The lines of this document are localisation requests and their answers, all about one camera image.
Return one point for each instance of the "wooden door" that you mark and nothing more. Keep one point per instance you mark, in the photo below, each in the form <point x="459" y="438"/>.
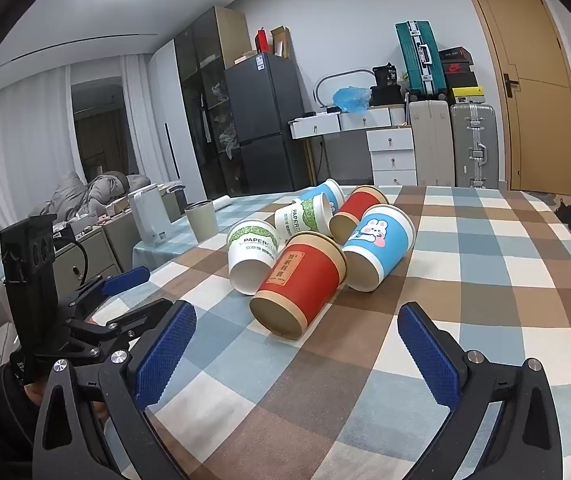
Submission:
<point x="530" y="110"/>

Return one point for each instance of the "silver suitcase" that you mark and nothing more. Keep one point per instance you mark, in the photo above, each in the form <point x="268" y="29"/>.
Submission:
<point x="475" y="145"/>

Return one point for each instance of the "plain black shoe box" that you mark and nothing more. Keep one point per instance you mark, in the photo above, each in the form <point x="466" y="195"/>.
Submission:
<point x="461" y="81"/>

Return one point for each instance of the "red black shoe box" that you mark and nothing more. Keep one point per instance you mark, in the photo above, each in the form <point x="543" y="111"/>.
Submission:
<point x="458" y="67"/>

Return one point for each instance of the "large red paper cup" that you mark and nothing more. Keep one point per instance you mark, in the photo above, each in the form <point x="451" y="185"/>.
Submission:
<point x="305" y="280"/>

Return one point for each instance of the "small red paper cup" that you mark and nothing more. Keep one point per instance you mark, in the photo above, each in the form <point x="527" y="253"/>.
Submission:
<point x="360" y="205"/>

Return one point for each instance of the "white desk with drawers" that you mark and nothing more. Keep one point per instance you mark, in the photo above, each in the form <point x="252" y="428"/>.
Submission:
<point x="315" y="127"/>

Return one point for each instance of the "checked tablecloth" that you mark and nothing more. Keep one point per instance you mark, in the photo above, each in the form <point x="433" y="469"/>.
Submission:
<point x="465" y="260"/>

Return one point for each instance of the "person's left hand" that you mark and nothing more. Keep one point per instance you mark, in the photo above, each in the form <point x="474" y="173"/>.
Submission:
<point x="33" y="391"/>

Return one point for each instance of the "white paper roll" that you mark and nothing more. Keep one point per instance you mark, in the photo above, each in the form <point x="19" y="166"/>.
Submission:
<point x="225" y="202"/>

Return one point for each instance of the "blue bunny paper cup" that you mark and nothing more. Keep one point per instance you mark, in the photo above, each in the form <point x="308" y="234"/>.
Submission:
<point x="380" y="245"/>

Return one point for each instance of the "black bag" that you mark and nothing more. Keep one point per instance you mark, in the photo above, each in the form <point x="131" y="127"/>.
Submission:
<point x="384" y="76"/>

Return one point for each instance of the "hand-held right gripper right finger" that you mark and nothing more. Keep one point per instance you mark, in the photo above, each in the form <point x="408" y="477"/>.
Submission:
<point x="430" y="360"/>

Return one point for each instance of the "grey green tumbler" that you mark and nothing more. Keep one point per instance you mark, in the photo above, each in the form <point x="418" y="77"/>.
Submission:
<point x="201" y="222"/>

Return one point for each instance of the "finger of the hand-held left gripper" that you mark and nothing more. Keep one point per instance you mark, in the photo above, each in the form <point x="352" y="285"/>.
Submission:
<point x="126" y="280"/>
<point x="135" y="317"/>

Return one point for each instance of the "blue plastic bag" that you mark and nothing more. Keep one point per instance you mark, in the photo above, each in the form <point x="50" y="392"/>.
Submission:
<point x="353" y="99"/>

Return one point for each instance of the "white water dispenser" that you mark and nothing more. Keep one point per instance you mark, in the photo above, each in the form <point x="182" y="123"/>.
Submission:
<point x="148" y="215"/>

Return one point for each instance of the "cardboard box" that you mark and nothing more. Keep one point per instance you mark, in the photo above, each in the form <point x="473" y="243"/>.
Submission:
<point x="280" y="41"/>

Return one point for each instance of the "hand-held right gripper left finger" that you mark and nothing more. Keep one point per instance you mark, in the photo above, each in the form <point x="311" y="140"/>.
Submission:
<point x="165" y="355"/>

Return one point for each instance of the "dark glass wardrobe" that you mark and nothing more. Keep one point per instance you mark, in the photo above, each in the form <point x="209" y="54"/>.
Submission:
<point x="205" y="110"/>

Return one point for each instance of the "white wardrobe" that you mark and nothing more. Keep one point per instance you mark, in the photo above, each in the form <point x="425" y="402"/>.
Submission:
<point x="170" y="110"/>

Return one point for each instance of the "beige suitcase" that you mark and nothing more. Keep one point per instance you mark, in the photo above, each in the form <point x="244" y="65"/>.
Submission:
<point x="430" y="142"/>

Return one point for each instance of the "yellow shoe box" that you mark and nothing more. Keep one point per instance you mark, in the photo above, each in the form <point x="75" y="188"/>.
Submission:
<point x="468" y="94"/>

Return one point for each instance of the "dark grey fridge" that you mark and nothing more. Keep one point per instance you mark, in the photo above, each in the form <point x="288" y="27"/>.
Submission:
<point x="260" y="120"/>

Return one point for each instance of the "blue white paper cup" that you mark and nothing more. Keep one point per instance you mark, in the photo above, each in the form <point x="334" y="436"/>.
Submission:
<point x="328" y="191"/>

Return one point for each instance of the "white sheer curtain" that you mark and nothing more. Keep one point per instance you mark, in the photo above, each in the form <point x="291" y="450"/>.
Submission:
<point x="15" y="150"/>
<point x="135" y="110"/>

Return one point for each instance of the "beige safe cabinet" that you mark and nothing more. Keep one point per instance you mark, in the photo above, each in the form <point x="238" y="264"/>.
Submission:
<point x="90" y="265"/>

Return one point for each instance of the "grey padded jacket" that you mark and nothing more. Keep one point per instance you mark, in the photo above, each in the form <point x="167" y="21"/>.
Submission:
<point x="95" y="190"/>

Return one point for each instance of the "teal suitcase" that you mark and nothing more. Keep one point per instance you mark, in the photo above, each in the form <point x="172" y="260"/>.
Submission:
<point x="420" y="60"/>

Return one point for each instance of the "oval mirror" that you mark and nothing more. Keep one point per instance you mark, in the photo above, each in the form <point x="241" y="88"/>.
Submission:
<point x="321" y="82"/>

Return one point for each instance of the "white drawer cabinet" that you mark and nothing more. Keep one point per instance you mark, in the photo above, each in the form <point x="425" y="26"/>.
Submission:
<point x="393" y="155"/>

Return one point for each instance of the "white green paper cup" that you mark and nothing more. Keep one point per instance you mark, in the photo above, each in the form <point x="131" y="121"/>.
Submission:
<point x="300" y="215"/>
<point x="253" y="255"/>

